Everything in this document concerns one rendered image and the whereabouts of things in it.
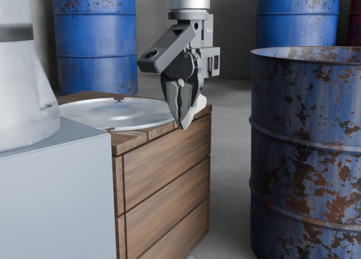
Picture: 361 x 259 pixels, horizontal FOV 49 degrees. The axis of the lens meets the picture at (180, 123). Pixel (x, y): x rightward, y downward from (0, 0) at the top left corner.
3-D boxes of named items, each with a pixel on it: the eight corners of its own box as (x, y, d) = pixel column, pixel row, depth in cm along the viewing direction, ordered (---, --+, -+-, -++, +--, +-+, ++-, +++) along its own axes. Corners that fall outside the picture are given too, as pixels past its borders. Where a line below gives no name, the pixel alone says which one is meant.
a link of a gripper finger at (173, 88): (198, 124, 79) (199, 77, 77) (178, 130, 75) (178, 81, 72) (186, 121, 81) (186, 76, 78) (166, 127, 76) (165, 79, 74)
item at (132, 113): (175, 99, 103) (175, 96, 103) (186, 130, 75) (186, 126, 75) (60, 101, 101) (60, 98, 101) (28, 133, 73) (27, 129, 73)
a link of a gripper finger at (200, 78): (203, 107, 72) (204, 57, 69) (198, 108, 70) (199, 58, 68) (183, 103, 75) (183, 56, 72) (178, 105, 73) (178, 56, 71)
